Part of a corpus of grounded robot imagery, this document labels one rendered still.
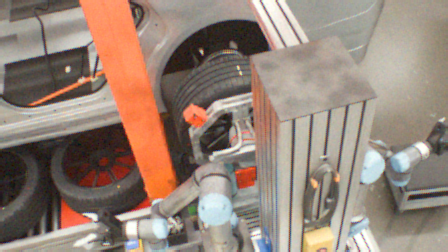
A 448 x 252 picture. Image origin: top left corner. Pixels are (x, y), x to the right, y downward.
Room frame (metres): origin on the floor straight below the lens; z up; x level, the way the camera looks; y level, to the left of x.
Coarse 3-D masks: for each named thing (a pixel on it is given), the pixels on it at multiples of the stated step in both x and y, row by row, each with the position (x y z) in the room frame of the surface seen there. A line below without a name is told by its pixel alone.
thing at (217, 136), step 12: (228, 96) 1.77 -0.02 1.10; (252, 108) 1.82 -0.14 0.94; (216, 120) 1.78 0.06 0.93; (228, 120) 1.79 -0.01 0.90; (252, 120) 1.81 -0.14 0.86; (204, 132) 1.77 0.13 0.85; (216, 132) 1.94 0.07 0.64; (228, 132) 1.79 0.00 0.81; (204, 144) 1.79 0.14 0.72; (216, 144) 1.84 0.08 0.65; (228, 144) 1.78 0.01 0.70
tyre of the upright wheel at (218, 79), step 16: (208, 64) 1.96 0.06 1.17; (224, 64) 1.93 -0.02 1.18; (240, 64) 1.93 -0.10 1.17; (192, 80) 1.90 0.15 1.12; (208, 80) 1.85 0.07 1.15; (224, 80) 1.82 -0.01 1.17; (240, 80) 1.80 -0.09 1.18; (176, 96) 1.91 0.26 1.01; (192, 96) 1.80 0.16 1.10; (208, 96) 1.75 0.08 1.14; (224, 96) 1.76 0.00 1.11; (176, 112) 1.84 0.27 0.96; (176, 128) 1.82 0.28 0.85
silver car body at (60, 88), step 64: (0, 0) 3.45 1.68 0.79; (64, 0) 3.32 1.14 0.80; (128, 0) 2.10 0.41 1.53; (192, 0) 2.10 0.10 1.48; (320, 0) 2.20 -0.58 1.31; (384, 0) 2.35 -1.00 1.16; (0, 64) 2.62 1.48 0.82; (64, 64) 2.55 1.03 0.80; (0, 128) 1.93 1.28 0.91; (64, 128) 1.97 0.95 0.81
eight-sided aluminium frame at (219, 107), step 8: (240, 96) 1.74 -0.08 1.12; (248, 96) 1.74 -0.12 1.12; (216, 104) 1.71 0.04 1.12; (224, 104) 1.73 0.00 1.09; (232, 104) 1.70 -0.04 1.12; (240, 104) 1.69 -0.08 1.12; (248, 104) 1.70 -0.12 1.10; (208, 112) 1.71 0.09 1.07; (216, 112) 1.67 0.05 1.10; (224, 112) 1.68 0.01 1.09; (208, 120) 1.66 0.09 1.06; (192, 128) 1.69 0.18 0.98; (200, 128) 1.66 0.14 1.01; (192, 136) 1.65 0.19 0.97; (192, 144) 1.65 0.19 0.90; (200, 152) 1.65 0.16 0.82; (200, 160) 1.65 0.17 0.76; (208, 160) 1.67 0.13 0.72; (232, 160) 1.73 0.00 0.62; (240, 168) 1.69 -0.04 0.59
